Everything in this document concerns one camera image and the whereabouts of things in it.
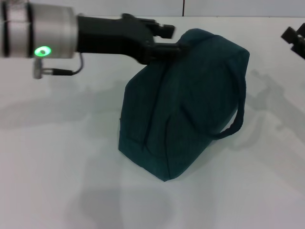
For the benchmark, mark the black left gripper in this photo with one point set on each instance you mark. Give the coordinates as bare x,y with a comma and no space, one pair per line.
112,37

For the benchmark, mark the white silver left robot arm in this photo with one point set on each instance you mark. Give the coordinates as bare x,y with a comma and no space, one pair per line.
35,31

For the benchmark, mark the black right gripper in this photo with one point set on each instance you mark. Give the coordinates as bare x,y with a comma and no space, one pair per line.
300,38

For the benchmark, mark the dark teal insulated lunch bag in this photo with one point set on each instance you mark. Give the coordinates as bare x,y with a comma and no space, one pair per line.
186,107

